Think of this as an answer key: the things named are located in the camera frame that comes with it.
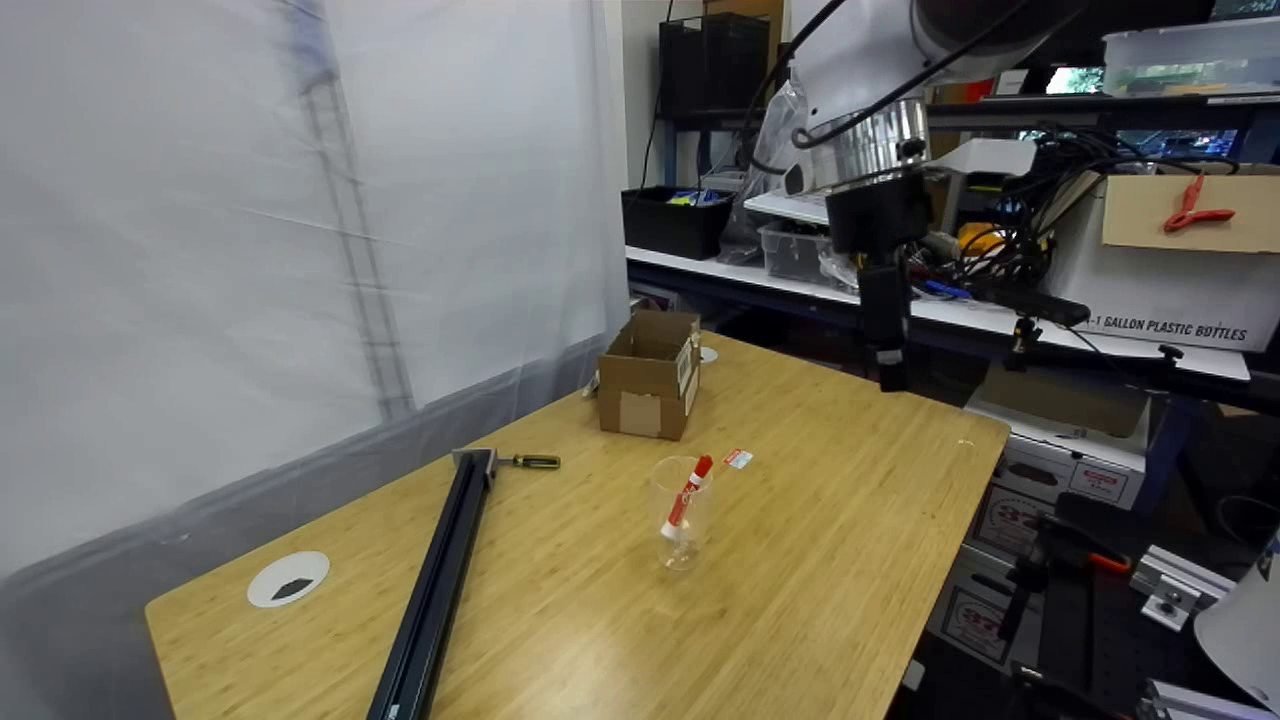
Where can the white fabric curtain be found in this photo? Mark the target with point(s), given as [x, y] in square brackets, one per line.
[161, 267]

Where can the red marker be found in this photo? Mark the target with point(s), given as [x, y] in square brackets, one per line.
[686, 497]

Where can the white printed carton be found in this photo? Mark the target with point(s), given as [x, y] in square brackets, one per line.
[1185, 302]

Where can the silver metal bracket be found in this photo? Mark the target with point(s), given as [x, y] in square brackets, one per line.
[1183, 587]

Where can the small blue red packet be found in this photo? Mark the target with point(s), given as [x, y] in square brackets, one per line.
[743, 463]

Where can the clear plastic storage container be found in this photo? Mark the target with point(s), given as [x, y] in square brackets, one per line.
[796, 252]

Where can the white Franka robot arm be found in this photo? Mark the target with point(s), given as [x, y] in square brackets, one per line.
[881, 55]

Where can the long black metal rail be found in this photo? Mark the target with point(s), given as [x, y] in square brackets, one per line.
[441, 587]

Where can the clear drinking glass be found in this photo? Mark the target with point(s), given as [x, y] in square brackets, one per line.
[682, 546]

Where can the clear plastic bag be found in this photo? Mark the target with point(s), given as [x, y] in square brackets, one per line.
[746, 223]

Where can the black speaker cabinet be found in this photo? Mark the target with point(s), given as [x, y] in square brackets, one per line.
[715, 67]

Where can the clear lidded plastic bin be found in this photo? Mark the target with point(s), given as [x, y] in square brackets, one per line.
[1185, 60]

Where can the white flat tray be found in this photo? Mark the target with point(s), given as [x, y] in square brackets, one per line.
[785, 207]

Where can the black plastic bin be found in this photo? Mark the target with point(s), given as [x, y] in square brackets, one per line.
[673, 227]

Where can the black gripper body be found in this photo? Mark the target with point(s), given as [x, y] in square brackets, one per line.
[887, 307]

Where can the white shelf board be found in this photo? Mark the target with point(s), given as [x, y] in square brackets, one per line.
[975, 316]

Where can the flat tan cardboard box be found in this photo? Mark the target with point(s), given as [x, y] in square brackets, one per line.
[1252, 215]

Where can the open brown cardboard box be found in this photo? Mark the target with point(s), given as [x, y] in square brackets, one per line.
[644, 386]

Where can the red pliers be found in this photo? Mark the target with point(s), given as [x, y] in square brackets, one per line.
[1189, 210]

